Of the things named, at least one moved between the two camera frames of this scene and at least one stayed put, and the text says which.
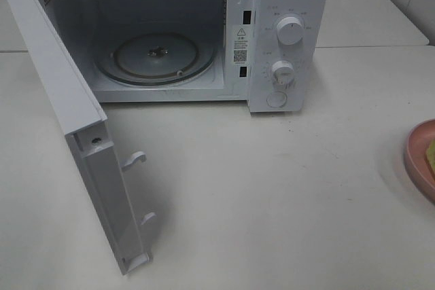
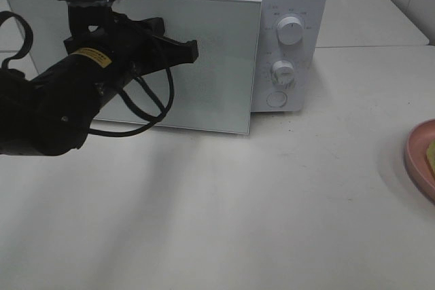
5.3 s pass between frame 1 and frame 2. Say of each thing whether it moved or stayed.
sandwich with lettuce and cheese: stayed
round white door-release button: stayed
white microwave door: moved
